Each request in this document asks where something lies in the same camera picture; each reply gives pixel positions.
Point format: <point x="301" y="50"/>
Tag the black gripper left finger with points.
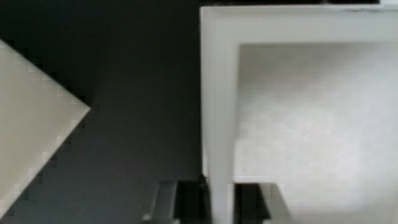
<point x="179" y="207"/>

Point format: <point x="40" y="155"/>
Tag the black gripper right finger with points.
<point x="261" y="205"/>

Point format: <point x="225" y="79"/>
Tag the white drawer housing box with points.
<point x="300" y="76"/>

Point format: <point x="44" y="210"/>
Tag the white L-shaped frame wall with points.
<point x="42" y="113"/>

